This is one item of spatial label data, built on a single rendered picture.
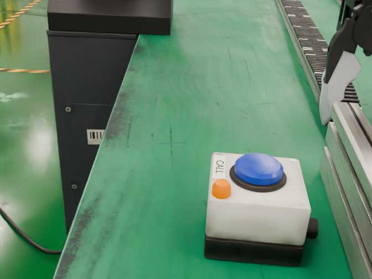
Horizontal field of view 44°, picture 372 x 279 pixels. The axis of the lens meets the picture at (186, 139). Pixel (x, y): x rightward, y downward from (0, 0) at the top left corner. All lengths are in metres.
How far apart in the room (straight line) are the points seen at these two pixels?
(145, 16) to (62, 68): 0.23
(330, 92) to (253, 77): 0.28
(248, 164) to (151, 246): 0.11
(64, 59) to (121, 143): 0.54
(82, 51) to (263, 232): 0.76
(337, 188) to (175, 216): 0.15
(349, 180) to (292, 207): 0.08
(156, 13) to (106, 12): 0.11
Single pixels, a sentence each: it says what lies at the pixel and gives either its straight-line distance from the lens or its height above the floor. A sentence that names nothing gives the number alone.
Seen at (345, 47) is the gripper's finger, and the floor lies 0.91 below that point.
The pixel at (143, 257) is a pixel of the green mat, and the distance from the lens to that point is 0.40.
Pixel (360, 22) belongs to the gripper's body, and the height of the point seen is 0.94.
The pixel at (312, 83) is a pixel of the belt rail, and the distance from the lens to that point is 0.77.
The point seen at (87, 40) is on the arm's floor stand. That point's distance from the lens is 1.05.
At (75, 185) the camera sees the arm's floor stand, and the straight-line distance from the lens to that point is 1.22.
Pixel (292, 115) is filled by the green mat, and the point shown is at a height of 0.78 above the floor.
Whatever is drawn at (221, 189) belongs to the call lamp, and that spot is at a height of 0.85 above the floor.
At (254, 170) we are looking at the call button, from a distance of 0.38.
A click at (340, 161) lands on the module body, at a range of 0.46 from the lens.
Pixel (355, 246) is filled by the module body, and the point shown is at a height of 0.81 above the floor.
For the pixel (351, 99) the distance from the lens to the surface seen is 0.68.
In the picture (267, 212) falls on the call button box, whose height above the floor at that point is 0.83.
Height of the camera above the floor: 1.05
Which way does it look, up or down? 28 degrees down
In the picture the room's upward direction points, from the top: 3 degrees clockwise
